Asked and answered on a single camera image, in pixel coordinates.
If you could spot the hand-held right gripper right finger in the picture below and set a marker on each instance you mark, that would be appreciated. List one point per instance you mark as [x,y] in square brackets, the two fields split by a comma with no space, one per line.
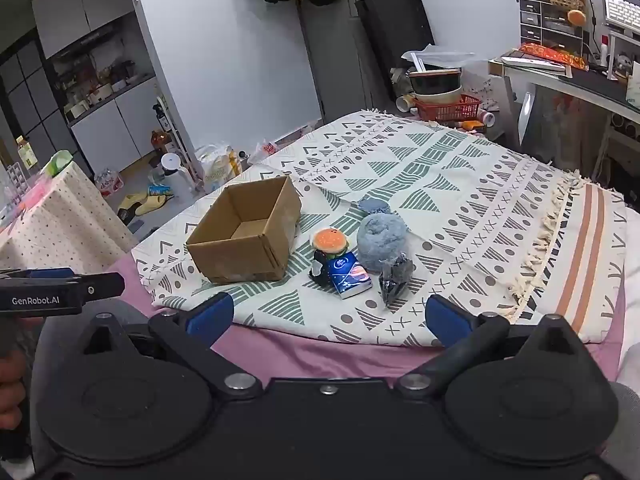
[446,317]

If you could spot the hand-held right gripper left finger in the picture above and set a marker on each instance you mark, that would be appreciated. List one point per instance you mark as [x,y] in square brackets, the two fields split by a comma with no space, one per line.
[210,314]

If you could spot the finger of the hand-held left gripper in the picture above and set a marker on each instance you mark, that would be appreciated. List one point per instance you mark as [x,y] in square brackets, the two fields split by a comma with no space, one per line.
[100,287]

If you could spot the brown cardboard box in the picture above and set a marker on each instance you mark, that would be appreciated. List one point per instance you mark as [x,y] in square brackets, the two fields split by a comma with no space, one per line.
[235,260]

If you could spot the black plastic item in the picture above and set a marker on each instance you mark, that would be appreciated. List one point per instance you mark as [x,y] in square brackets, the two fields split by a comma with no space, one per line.
[395,280]

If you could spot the fluffy blue plush ball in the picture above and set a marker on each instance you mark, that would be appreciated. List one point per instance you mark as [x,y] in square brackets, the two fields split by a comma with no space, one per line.
[381,240]

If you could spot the blue tissue packet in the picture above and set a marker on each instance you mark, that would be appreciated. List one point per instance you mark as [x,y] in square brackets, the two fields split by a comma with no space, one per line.
[349,275]

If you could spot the black white penguin plush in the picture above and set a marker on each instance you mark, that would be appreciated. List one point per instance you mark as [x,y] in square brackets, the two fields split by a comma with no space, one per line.
[318,271]

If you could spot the blue knitted coaster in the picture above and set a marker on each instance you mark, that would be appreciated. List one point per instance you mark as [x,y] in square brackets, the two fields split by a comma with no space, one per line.
[374,206]

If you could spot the burger plush toy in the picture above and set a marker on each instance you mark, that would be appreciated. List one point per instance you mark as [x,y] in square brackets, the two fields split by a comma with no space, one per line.
[330,241]

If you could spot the person's left hand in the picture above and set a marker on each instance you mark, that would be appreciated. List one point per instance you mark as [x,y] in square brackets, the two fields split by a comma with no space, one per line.
[10,385]

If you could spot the table with dotted cloth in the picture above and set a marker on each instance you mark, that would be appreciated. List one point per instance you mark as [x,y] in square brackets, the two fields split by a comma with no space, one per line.
[60,220]

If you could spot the yellow slipper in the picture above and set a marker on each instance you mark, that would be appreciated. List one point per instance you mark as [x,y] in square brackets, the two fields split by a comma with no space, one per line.
[130,201]
[151,205]

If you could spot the pack of water bottles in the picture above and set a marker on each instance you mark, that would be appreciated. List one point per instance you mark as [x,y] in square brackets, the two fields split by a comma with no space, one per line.
[109,182]

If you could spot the blue snack packet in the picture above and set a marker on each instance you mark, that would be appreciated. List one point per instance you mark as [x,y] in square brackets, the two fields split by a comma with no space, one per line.
[160,190]

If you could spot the green tissue box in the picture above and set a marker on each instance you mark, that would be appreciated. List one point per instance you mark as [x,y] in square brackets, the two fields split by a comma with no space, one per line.
[57,162]

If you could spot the geometric patterned blanket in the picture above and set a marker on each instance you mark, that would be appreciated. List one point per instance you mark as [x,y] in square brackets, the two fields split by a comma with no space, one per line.
[450,185]

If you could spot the white kettle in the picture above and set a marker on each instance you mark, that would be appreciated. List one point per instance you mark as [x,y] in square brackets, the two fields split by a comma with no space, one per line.
[172,170]

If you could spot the yellow label drink bottle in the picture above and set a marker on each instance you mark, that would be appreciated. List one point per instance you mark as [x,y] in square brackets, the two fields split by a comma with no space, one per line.
[26,152]

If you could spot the white plastic grocery bag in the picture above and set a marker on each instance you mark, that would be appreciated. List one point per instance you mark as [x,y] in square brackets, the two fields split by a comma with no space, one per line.
[216,165]

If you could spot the orange striped blanket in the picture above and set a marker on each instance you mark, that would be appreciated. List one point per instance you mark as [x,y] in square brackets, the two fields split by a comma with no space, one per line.
[590,260]

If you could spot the brown glass bottle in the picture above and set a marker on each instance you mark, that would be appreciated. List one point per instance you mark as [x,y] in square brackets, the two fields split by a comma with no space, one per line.
[160,141]

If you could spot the white grey kitchen cabinet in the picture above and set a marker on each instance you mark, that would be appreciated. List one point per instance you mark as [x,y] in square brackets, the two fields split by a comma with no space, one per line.
[110,125]

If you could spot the red print plastic bag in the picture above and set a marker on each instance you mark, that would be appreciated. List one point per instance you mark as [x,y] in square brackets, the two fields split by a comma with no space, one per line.
[265,151]

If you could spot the red plastic basket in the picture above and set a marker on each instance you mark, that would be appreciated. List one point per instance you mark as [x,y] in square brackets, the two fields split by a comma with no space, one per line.
[447,107]

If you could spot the cream bowl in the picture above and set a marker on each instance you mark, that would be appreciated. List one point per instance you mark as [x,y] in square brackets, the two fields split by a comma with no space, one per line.
[437,96]

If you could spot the clear plastic bag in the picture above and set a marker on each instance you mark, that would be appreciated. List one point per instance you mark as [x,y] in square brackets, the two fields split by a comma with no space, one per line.
[445,56]

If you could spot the white flat book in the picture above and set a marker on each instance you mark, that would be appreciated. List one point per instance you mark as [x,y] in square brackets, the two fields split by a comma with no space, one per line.
[532,63]

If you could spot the white desk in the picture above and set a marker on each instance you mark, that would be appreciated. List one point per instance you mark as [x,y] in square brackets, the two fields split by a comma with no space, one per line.
[590,87]

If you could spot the red orange packet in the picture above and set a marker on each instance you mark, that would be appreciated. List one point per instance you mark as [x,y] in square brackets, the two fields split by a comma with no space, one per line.
[552,56]

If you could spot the black leaning panel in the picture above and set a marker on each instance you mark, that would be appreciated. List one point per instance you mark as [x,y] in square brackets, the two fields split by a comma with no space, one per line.
[395,25]

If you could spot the grey drawer organizer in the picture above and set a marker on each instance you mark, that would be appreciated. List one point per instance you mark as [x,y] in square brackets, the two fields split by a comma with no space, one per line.
[545,27]

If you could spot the small orange plush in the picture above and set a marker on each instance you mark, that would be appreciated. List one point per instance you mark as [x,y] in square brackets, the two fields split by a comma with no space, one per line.
[576,17]

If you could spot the white keyboard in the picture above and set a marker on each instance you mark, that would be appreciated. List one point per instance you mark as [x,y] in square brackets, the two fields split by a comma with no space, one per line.
[622,10]

